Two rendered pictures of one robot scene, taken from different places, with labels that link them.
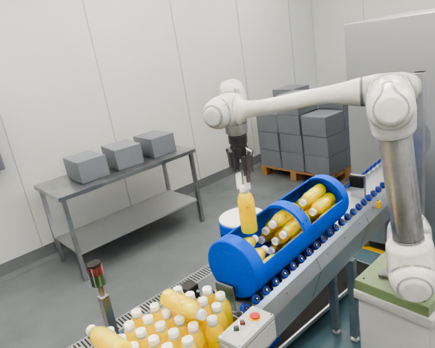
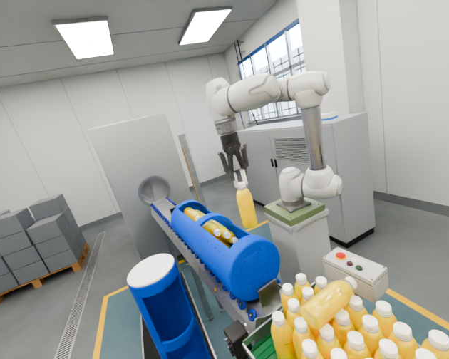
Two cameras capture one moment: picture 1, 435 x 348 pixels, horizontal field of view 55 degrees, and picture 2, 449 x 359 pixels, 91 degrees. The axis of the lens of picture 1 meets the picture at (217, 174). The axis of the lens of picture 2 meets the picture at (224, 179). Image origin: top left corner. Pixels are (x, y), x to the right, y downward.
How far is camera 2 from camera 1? 1.61 m
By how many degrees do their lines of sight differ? 67
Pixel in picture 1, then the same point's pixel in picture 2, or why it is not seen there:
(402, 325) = (316, 226)
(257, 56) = not seen: outside the picture
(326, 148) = (65, 242)
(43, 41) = not seen: outside the picture
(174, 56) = not seen: outside the picture
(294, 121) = (20, 236)
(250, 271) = (274, 253)
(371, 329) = (303, 245)
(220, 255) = (244, 266)
